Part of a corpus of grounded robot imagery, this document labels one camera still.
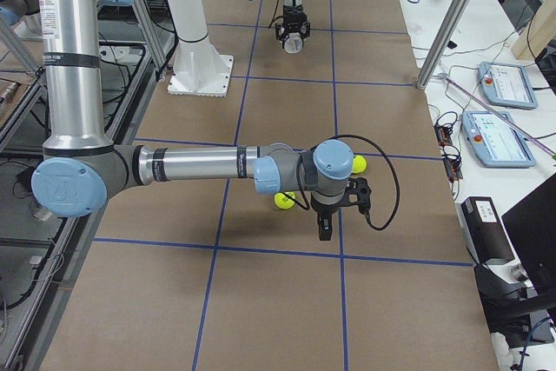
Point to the black monitor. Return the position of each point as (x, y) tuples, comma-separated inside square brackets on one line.
[(530, 225)]

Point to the white central pedestal column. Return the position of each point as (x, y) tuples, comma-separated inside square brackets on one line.
[(198, 68)]

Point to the black box with label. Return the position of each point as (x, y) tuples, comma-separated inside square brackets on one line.
[(488, 238)]

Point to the clear tennis ball can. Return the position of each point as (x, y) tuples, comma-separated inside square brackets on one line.
[(292, 42)]

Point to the near blue teach pendant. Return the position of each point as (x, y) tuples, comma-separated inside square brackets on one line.
[(495, 144)]

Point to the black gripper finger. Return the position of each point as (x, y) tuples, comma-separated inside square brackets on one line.
[(281, 33), (324, 222), (304, 30)]

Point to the tennis ball with Roland Garros print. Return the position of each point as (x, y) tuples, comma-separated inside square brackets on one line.
[(359, 164)]

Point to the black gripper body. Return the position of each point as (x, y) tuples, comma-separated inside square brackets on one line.
[(292, 13), (323, 211)]

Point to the tennis ball with Wilson print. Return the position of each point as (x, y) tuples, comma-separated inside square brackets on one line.
[(285, 200)]

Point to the far blue teach pendant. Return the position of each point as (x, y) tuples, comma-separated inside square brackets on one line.
[(507, 85)]

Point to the blue teach pendant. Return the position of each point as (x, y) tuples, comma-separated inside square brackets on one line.
[(495, 144), (507, 85)]

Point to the aluminium frame post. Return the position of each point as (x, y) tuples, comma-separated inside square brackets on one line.
[(447, 28)]

